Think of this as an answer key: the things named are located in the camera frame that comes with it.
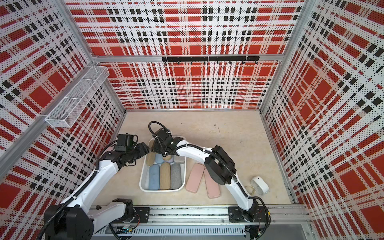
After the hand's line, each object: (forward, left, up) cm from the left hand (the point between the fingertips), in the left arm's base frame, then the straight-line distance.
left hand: (146, 150), depth 85 cm
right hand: (+2, -5, -2) cm, 5 cm away
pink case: (-13, -28, -10) cm, 32 cm away
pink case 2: (-18, -38, -10) cm, 44 cm away
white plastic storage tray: (-16, +1, -9) cm, 18 cm away
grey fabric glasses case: (-12, -17, -9) cm, 22 cm away
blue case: (-1, -5, -9) cm, 10 cm away
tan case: (-12, -11, -8) cm, 18 cm away
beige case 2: (-2, -11, -5) cm, 13 cm away
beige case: (-2, -2, -4) cm, 5 cm away
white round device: (-19, -62, -4) cm, 64 cm away
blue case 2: (-12, -4, -9) cm, 16 cm away
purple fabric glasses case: (-2, -13, -8) cm, 15 cm away
